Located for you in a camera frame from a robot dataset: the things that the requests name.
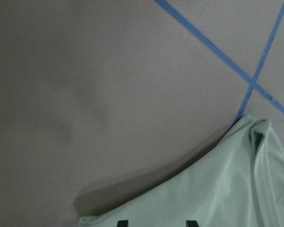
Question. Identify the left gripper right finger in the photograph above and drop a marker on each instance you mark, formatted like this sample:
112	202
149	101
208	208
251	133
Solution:
192	223

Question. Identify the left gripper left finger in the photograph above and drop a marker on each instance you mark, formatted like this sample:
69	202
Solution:
122	223

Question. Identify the olive green long-sleeve shirt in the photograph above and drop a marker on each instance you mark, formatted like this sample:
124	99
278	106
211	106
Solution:
239	183

